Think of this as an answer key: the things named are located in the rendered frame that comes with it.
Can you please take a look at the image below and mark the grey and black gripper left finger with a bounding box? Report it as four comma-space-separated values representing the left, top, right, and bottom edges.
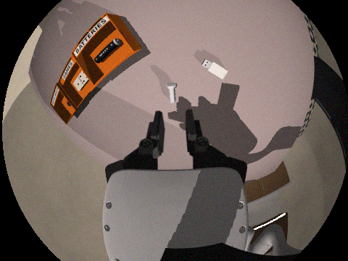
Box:
105, 111, 165, 183

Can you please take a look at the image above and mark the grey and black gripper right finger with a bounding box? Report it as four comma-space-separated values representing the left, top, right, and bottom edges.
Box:
186, 109, 247, 183

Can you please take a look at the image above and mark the white usb stick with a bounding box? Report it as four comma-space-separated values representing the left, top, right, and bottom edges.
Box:
202, 59, 228, 79

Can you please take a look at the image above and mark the grey metal bolt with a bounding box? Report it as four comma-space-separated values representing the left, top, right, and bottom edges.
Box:
166, 83, 175, 103

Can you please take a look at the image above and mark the black battery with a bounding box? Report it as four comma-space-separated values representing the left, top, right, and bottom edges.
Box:
94, 38, 120, 63

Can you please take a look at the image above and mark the white domino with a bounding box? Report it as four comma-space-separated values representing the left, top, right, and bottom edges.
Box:
73, 71, 88, 91

